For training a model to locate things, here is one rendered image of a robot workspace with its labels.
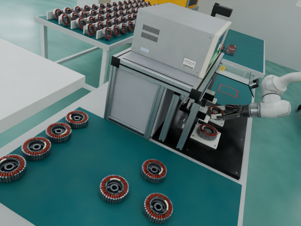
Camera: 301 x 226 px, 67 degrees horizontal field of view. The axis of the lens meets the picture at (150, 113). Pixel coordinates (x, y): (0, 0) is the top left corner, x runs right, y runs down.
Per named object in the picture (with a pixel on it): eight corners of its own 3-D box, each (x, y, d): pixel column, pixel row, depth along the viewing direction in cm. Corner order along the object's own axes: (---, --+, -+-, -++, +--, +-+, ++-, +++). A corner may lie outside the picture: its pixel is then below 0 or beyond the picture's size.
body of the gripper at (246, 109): (250, 119, 137) (233, 119, 141) (250, 112, 143) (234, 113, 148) (248, 107, 134) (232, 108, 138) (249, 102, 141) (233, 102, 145)
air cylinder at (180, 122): (187, 123, 136) (191, 116, 133) (184, 130, 130) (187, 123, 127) (180, 120, 137) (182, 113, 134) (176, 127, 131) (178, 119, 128)
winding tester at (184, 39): (217, 55, 142) (231, 22, 131) (202, 79, 107) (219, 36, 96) (161, 35, 151) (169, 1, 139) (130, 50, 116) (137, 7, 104)
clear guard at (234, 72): (255, 83, 149) (259, 75, 146) (253, 97, 130) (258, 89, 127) (208, 65, 157) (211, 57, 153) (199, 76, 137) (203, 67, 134)
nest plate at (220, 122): (225, 115, 154) (226, 114, 154) (222, 126, 142) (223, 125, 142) (204, 106, 157) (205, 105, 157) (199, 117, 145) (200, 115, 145)
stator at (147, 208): (144, 225, 82) (147, 219, 80) (140, 197, 91) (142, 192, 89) (174, 223, 85) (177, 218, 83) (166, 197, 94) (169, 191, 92)
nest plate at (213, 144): (220, 134, 135) (221, 132, 134) (215, 149, 123) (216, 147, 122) (196, 123, 138) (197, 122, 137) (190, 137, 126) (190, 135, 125)
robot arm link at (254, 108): (260, 113, 141) (250, 113, 144) (259, 99, 138) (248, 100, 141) (260, 120, 134) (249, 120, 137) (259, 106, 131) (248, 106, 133)
